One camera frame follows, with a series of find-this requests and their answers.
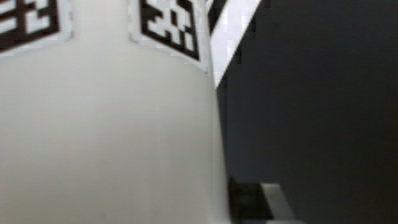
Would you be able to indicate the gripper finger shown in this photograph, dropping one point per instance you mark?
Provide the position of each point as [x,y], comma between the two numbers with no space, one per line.
[258,204]

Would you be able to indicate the white marker sheet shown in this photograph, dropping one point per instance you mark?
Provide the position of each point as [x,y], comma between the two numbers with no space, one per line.
[229,15]

